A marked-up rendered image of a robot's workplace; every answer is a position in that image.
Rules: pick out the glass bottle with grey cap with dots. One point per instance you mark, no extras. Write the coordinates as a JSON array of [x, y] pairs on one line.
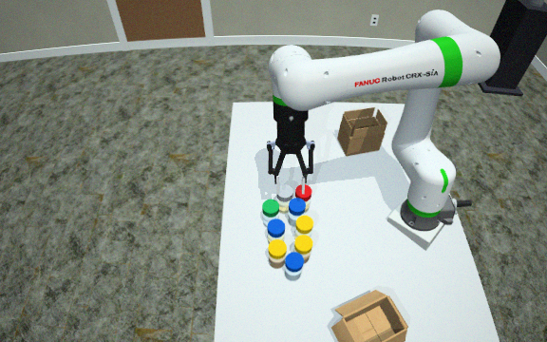
[[284, 197]]

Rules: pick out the clear glass bottle with red cap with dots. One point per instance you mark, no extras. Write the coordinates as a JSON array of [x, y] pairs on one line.
[[306, 197]]

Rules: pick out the clear glass bottle with green cap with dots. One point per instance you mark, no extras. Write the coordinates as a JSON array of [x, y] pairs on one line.
[[270, 208]]

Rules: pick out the blue-capped bottle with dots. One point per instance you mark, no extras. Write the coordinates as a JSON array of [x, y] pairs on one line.
[[293, 266], [276, 230]]

